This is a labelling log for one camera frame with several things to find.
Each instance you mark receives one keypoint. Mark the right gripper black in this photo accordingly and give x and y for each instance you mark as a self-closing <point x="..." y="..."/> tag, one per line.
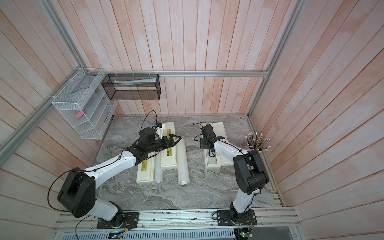
<point x="202" y="143"/>

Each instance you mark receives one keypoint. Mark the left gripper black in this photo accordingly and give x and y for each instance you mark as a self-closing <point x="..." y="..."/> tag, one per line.
<point x="171" y="140"/>

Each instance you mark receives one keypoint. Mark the cream dispenser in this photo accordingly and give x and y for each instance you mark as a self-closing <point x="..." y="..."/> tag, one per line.
<point x="215" y="163"/>
<point x="146" y="172"/>
<point x="168" y="156"/>

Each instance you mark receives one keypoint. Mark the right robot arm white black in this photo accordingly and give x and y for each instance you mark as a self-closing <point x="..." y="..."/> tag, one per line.
<point x="250" y="171"/>

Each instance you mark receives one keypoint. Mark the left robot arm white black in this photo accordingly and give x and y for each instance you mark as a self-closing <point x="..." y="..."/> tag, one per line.
<point x="78" y="193"/>

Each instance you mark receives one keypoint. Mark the pencil holder with pencils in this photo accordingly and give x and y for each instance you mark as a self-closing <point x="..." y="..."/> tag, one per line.
<point x="258" y="141"/>

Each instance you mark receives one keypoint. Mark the pink eraser block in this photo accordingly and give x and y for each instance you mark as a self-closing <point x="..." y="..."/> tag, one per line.
<point x="79" y="114"/>

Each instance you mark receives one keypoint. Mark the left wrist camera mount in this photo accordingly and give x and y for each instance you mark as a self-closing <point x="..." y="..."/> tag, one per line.
<point x="160" y="126"/>

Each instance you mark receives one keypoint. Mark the black wire mesh basket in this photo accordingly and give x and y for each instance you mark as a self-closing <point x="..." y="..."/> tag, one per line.
<point x="126" y="87"/>

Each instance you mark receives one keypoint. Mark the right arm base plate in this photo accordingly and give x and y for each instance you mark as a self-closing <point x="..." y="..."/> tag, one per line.
<point x="232" y="218"/>

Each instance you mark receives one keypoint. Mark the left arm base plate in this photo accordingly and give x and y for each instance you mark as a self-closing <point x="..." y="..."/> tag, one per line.
<point x="123" y="220"/>

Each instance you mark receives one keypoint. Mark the white wire mesh shelf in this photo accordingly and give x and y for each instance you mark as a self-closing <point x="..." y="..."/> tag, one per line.
<point x="81" y="93"/>

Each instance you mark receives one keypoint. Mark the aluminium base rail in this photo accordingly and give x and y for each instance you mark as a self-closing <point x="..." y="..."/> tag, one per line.
<point x="182" y="219"/>

